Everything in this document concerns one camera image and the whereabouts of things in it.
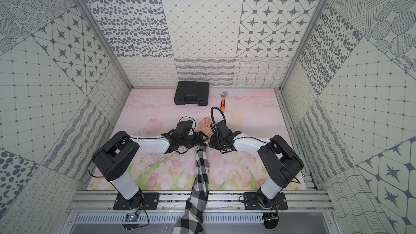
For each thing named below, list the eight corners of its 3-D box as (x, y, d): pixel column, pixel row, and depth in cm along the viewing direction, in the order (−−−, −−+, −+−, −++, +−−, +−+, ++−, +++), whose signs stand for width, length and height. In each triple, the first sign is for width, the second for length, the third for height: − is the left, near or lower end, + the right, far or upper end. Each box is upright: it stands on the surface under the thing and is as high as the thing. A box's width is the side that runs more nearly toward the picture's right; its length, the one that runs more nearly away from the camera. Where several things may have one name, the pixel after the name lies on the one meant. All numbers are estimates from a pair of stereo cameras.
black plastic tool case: (175, 105, 112) (173, 100, 108) (179, 86, 125) (177, 81, 121) (209, 105, 112) (209, 100, 108) (209, 86, 125) (209, 81, 121)
